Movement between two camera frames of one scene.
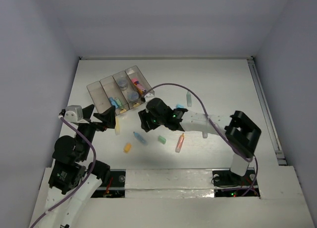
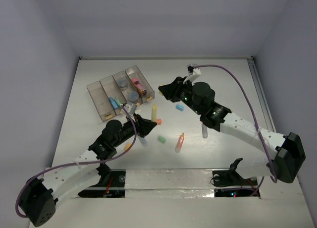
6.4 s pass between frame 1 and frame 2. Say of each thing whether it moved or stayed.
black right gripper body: moved
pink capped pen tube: stayed
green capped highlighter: stayed
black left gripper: moved
